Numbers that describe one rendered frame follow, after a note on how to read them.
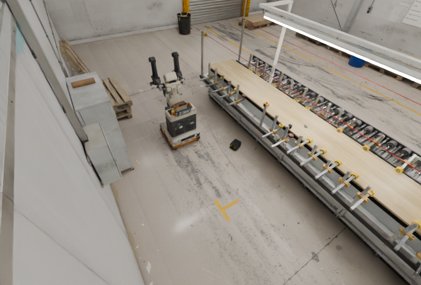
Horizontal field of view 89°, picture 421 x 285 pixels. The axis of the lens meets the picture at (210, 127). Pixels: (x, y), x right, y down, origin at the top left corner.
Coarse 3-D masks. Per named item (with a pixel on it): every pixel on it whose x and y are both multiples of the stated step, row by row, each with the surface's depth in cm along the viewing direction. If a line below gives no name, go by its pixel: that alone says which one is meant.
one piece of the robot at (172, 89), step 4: (176, 80) 392; (164, 84) 384; (168, 84) 381; (172, 84) 383; (176, 84) 387; (168, 88) 383; (172, 88) 387; (176, 88) 391; (168, 92) 401; (172, 92) 391; (176, 92) 395; (168, 96) 412; (172, 96) 404; (176, 96) 408; (168, 100) 409; (172, 100) 410; (176, 100) 414; (168, 104) 416; (172, 104) 415
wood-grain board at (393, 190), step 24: (240, 72) 490; (264, 96) 423; (288, 96) 426; (288, 120) 373; (312, 120) 376; (312, 144) 334; (336, 144) 336; (360, 168) 303; (384, 168) 305; (384, 192) 277; (408, 192) 278; (408, 216) 255
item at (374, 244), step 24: (216, 96) 538; (240, 96) 445; (240, 120) 480; (264, 120) 405; (264, 144) 431; (288, 168) 395; (336, 168) 306; (312, 192) 368; (384, 216) 271; (360, 240) 317; (408, 240) 255
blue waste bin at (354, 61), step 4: (356, 44) 700; (352, 56) 722; (356, 56) 707; (352, 60) 723; (356, 60) 712; (360, 60) 707; (364, 60) 706; (348, 64) 742; (352, 64) 727; (356, 64) 718; (360, 64) 715
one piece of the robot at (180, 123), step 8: (184, 104) 381; (168, 112) 390; (192, 112) 402; (168, 120) 396; (176, 120) 394; (184, 120) 404; (192, 120) 415; (168, 128) 417; (176, 128) 405; (184, 128) 417; (192, 128) 430
